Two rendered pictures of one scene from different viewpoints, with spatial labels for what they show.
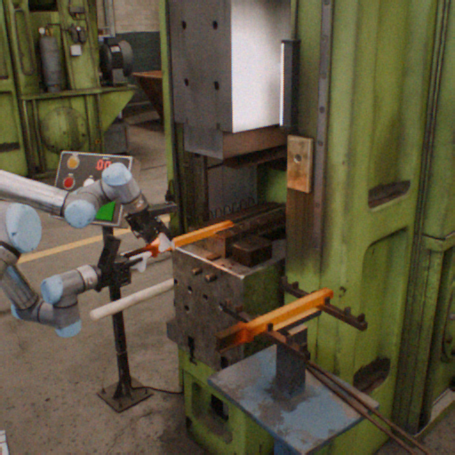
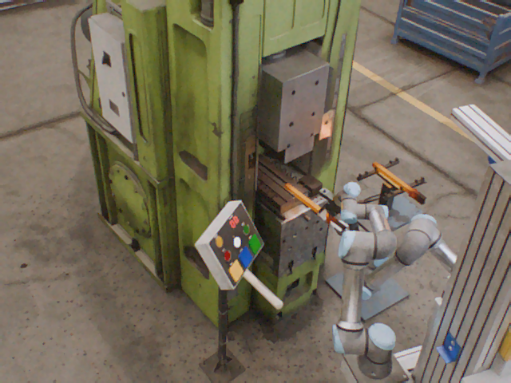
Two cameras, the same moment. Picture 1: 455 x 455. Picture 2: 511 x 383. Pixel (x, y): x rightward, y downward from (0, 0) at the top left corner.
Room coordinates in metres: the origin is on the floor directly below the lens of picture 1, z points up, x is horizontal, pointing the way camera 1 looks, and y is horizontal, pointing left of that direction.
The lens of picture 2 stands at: (1.95, 2.67, 3.23)
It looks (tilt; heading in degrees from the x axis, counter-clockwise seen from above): 40 degrees down; 272
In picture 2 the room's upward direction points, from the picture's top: 2 degrees clockwise
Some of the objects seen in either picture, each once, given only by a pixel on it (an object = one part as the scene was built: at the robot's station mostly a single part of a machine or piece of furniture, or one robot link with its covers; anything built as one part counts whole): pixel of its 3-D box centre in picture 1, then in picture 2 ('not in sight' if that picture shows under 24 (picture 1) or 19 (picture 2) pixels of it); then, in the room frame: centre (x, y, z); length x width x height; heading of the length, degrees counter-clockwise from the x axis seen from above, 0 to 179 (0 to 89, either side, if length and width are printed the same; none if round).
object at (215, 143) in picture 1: (246, 131); (273, 130); (1.96, -0.08, 1.32); 0.42 x 0.20 x 0.10; 133
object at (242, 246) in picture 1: (252, 251); (310, 185); (1.73, -0.09, 0.95); 0.12 x 0.08 x 0.06; 133
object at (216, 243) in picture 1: (247, 224); (270, 182); (1.96, -0.08, 0.96); 0.42 x 0.20 x 0.09; 133
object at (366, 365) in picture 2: not in sight; (376, 357); (1.44, 0.99, 0.87); 0.15 x 0.15 x 0.10
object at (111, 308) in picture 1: (138, 298); (254, 281); (2.01, 0.38, 0.62); 0.44 x 0.05 x 0.05; 133
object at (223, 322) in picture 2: (115, 297); (222, 308); (2.17, 0.51, 0.54); 0.04 x 0.04 x 1.08; 43
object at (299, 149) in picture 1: (299, 163); (324, 124); (1.68, -0.23, 1.27); 0.09 x 0.02 x 0.17; 43
